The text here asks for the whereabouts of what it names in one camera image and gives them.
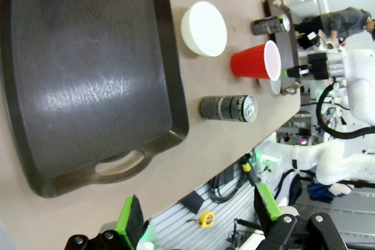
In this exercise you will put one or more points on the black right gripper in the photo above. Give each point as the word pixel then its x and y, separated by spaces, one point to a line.
pixel 317 65

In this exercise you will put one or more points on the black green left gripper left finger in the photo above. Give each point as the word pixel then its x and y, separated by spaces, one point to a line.
pixel 129 220

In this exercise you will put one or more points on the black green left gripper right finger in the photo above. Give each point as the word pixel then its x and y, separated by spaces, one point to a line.
pixel 265 206

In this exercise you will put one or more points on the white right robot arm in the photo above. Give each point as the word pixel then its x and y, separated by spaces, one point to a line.
pixel 360 86

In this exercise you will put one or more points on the yellow black connector plug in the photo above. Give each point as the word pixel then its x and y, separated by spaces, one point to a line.
pixel 247 166

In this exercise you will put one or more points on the red plastic cup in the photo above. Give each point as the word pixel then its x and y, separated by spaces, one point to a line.
pixel 249 61

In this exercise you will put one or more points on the black drink can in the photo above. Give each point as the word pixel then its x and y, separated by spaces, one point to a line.
pixel 225 109
pixel 268 25

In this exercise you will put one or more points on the blue cloth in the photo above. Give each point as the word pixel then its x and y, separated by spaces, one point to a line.
pixel 319 193

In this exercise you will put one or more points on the yellow tape measure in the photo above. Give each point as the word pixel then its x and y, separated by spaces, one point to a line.
pixel 206 218

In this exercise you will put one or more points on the person in grey shirt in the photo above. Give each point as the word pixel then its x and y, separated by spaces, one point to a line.
pixel 345 21

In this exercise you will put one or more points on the white glove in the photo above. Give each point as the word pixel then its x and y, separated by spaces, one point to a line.
pixel 340 188

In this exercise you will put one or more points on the large dark grey tray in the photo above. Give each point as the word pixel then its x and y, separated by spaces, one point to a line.
pixel 88 71

